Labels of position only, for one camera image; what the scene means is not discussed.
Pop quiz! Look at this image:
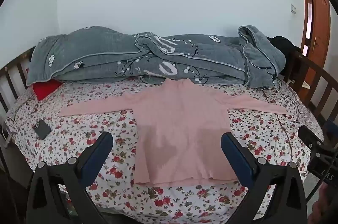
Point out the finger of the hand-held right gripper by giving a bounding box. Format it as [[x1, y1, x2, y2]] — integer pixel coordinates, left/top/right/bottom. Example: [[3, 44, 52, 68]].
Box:
[[298, 125, 325, 148]]

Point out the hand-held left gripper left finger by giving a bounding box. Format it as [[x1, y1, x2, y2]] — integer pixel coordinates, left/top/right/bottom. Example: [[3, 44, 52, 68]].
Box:
[[26, 131, 124, 224]]

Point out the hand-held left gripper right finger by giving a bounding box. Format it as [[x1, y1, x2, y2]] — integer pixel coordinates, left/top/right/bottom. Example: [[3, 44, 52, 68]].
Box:
[[221, 132, 309, 224]]

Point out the pink knit sweater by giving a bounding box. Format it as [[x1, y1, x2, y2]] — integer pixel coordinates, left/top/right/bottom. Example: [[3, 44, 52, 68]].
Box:
[[59, 78, 293, 186]]

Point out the person's right hand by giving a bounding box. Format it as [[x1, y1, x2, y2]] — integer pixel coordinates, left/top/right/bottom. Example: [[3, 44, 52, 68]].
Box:
[[308, 183, 338, 224]]

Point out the floral bed sheet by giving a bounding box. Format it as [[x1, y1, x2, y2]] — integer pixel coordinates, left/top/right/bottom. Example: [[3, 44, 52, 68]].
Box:
[[5, 76, 325, 224]]

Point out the red cloth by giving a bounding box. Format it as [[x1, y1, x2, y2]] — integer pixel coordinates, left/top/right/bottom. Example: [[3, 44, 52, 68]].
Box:
[[32, 79, 64, 101]]

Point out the black cloth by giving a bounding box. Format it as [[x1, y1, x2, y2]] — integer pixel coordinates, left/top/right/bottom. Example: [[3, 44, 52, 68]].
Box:
[[266, 36, 301, 76]]

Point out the grey floral quilt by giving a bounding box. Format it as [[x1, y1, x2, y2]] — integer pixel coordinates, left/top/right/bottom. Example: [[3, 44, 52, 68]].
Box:
[[26, 25, 286, 89]]

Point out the brown wooden door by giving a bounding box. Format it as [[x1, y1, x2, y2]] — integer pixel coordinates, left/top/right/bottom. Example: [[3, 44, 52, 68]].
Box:
[[298, 0, 332, 74]]

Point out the wooden footboard rail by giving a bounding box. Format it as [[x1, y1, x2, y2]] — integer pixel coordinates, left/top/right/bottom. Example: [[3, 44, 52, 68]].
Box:
[[284, 49, 338, 124]]

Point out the white cable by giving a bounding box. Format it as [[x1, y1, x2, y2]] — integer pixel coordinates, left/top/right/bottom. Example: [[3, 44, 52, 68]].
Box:
[[0, 124, 11, 148]]

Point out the wooden headboard rail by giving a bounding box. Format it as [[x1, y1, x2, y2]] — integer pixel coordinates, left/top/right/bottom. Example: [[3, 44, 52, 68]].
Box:
[[0, 45, 37, 113]]

